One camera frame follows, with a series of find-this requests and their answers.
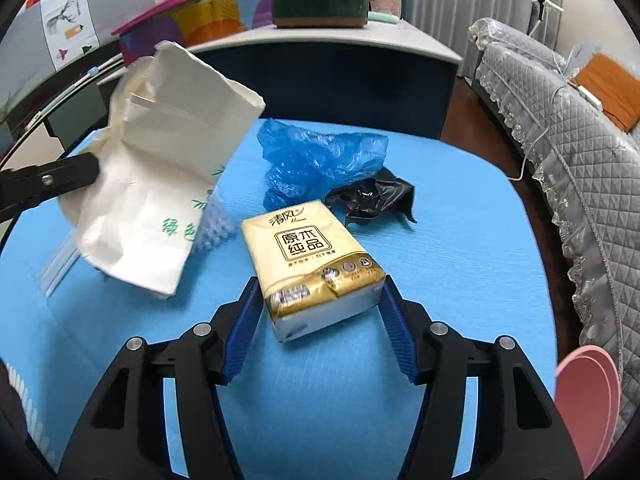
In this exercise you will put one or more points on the colourful storage box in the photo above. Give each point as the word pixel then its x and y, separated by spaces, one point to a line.
pixel 189 23

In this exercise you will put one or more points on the grey covered television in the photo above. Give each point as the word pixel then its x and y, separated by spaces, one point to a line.
pixel 51 34

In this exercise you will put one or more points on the large white paper bag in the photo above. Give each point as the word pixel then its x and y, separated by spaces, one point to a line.
pixel 174 124

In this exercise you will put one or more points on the white power strip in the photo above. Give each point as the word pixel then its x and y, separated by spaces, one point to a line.
pixel 590 98

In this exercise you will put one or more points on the yellow tissue pack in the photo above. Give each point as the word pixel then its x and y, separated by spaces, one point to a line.
pixel 312 272

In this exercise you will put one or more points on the white floor lamp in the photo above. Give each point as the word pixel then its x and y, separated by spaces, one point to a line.
pixel 543 6

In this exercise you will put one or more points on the pink plastic basin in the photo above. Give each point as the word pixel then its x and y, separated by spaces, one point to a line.
pixel 587 395

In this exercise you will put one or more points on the far orange cushion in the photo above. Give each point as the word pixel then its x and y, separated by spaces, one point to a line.
pixel 617 89

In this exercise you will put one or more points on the white top coffee table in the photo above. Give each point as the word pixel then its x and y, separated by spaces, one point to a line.
pixel 383 76

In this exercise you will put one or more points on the black plastic bag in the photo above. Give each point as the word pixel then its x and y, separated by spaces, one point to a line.
pixel 368 199

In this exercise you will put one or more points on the clear zip bag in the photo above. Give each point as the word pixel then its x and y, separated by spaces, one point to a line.
pixel 58 265

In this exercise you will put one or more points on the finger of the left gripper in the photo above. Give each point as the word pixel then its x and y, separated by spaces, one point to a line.
pixel 28 187

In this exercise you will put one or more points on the dark green round tin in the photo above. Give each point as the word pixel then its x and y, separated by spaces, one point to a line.
pixel 320 13

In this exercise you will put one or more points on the tv cabinet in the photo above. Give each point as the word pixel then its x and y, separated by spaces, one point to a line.
pixel 95 72

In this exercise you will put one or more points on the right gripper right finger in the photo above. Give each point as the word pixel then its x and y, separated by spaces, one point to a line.
pixel 519 433

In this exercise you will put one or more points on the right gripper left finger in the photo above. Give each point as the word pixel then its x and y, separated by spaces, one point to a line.
pixel 121 433

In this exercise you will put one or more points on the blue plastic bag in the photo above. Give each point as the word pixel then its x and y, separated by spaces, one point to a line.
pixel 306 165

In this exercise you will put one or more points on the grey quilted sofa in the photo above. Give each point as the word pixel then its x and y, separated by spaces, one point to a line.
pixel 588 169

